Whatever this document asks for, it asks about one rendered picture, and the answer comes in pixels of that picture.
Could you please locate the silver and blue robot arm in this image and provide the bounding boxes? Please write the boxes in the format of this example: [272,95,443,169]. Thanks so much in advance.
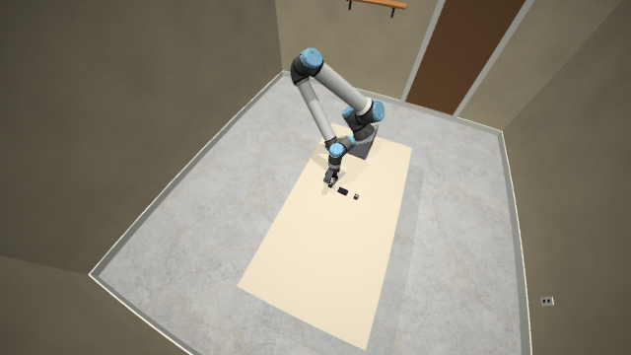
[291,48,385,183]

